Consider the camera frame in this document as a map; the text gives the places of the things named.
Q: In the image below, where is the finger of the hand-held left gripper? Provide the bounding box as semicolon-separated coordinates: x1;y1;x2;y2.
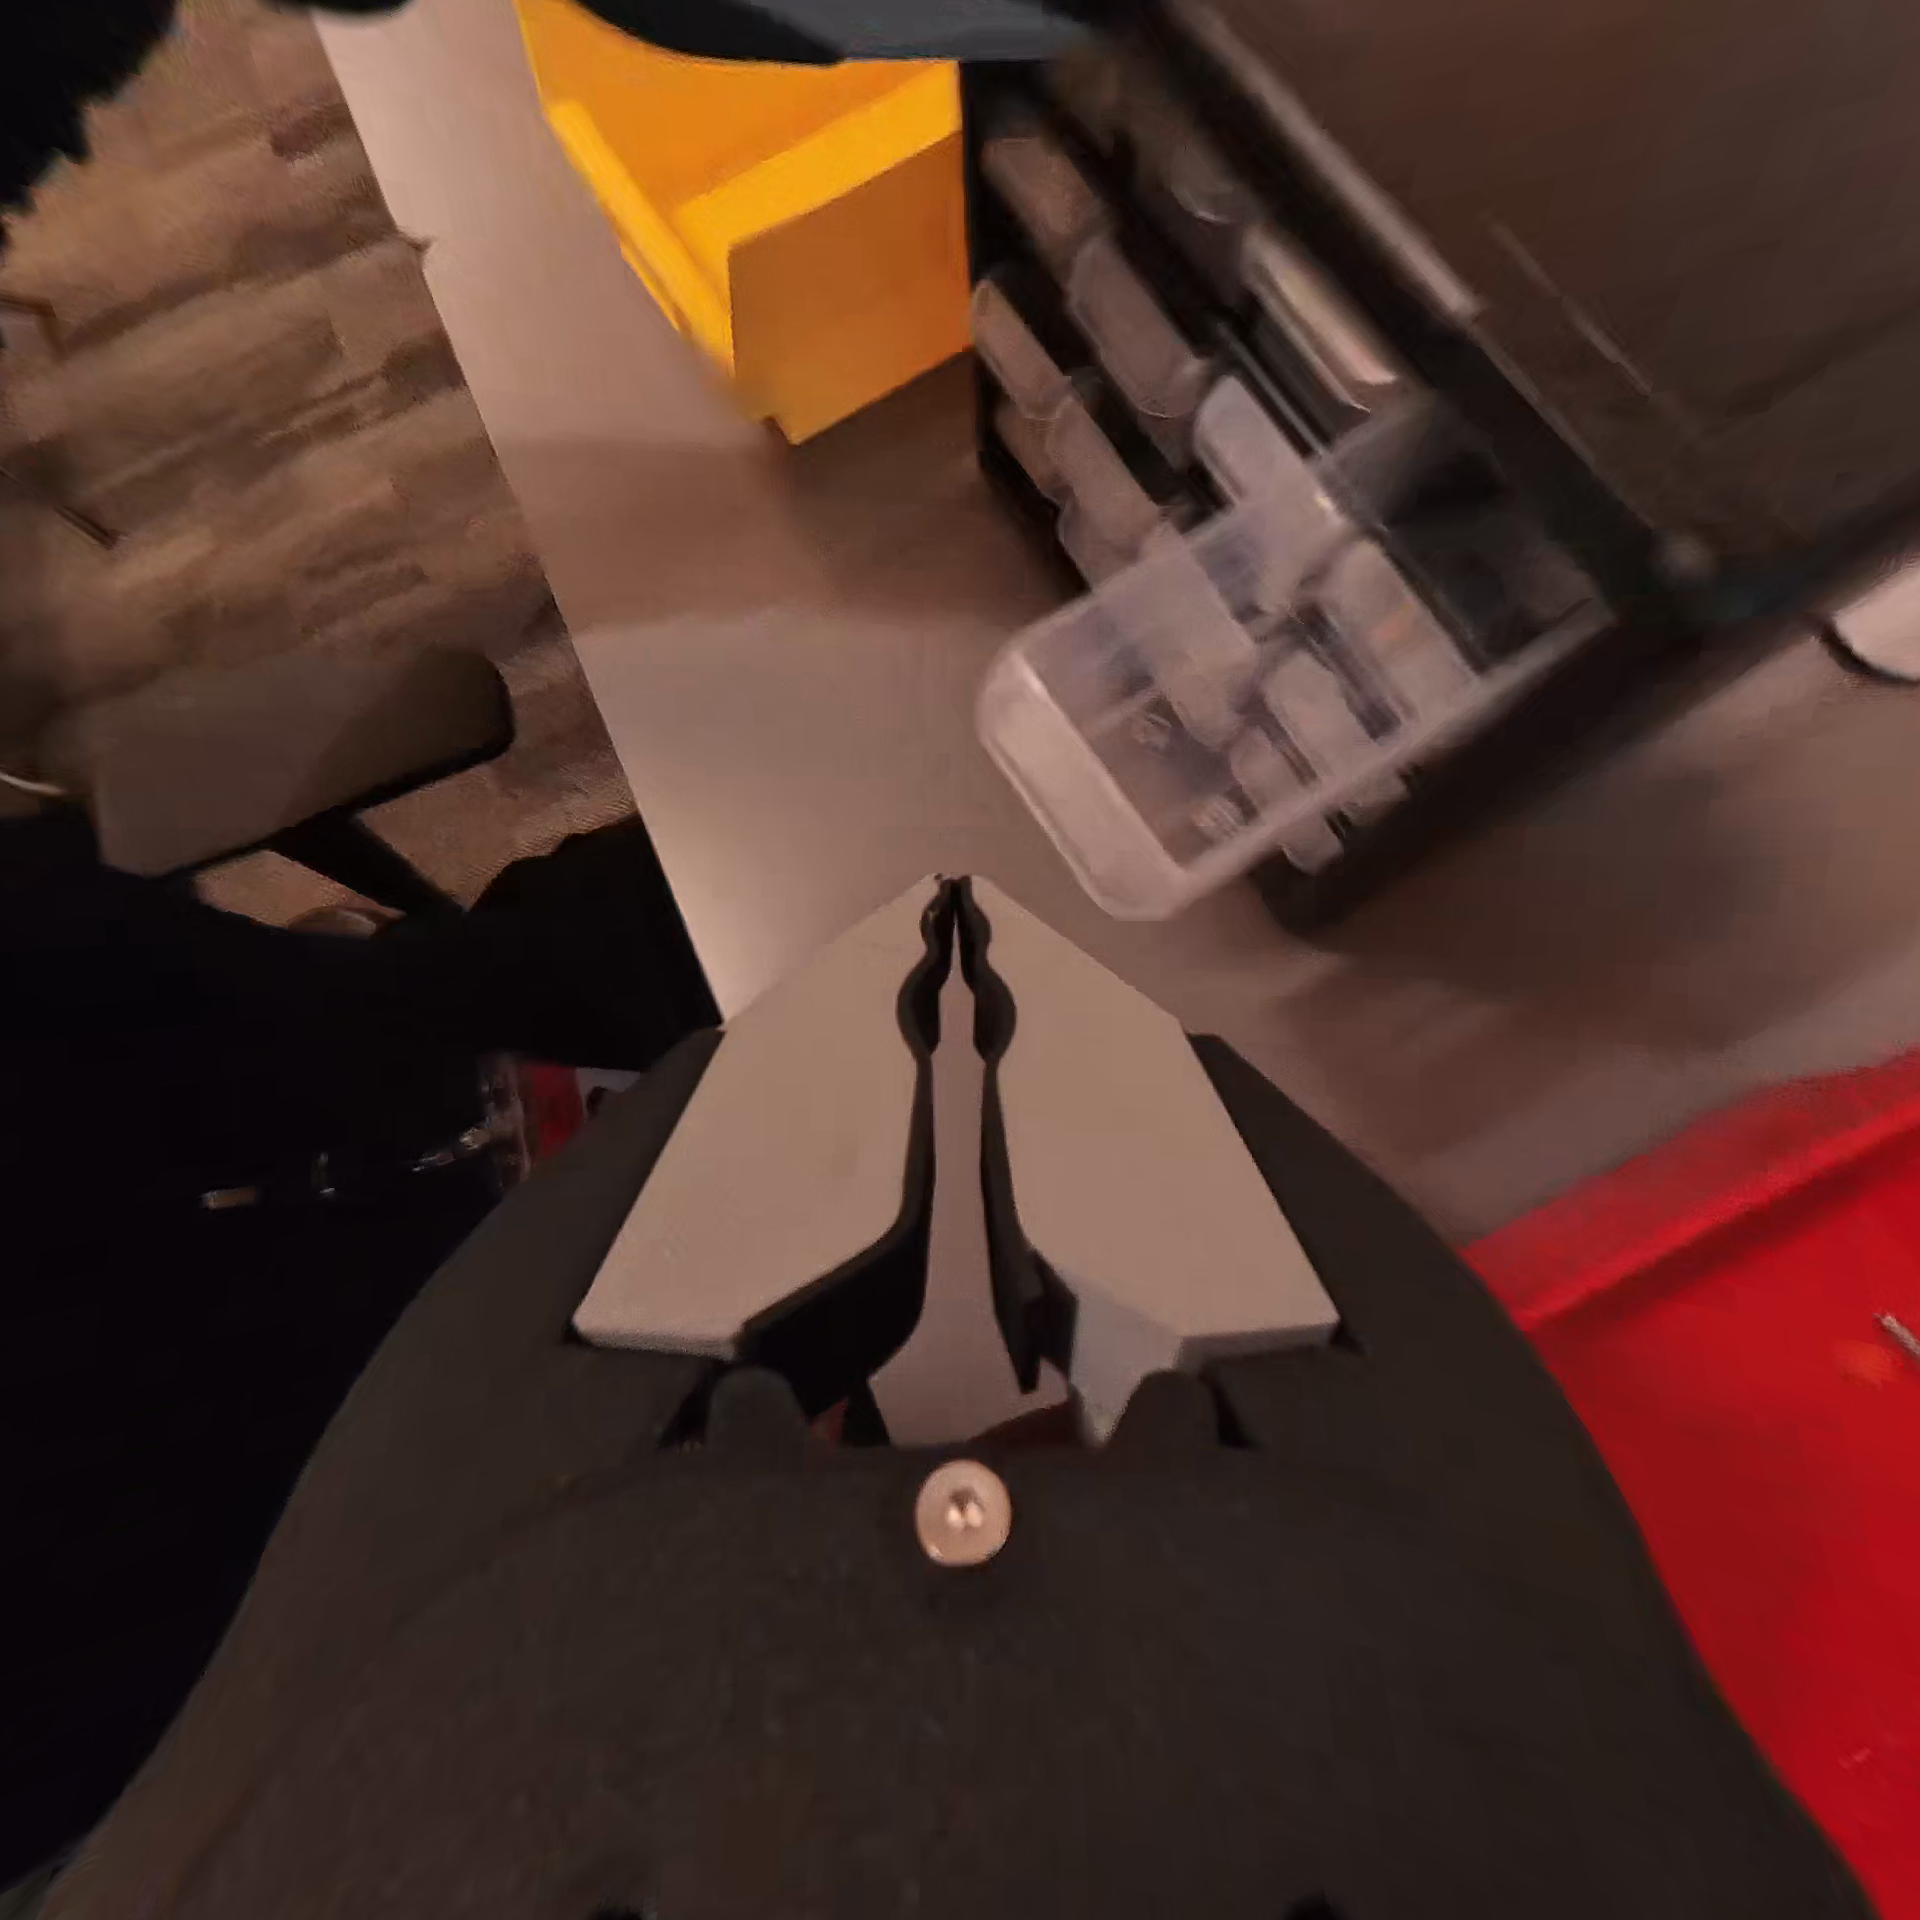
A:
76;645;514;876

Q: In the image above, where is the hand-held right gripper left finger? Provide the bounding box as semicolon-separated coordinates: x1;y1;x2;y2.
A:
574;878;951;1420

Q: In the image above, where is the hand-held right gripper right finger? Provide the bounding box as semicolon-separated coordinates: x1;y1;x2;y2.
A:
961;878;1337;1445

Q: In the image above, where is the single clear plastic drawer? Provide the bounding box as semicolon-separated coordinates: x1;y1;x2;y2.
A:
976;404;1614;921

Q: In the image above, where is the red plastic bin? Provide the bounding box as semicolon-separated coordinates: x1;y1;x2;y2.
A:
1464;1050;1920;1920

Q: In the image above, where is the grid of clear drawers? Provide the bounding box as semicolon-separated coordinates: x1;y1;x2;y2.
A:
972;142;1443;588

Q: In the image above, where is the black drawer cabinet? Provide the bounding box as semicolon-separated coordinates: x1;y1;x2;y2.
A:
961;0;1920;932

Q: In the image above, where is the person's dark clothing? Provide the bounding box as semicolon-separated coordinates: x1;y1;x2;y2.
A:
0;809;723;1920

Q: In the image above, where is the yellow plastic bin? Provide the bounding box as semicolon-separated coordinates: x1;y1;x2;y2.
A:
518;0;976;444

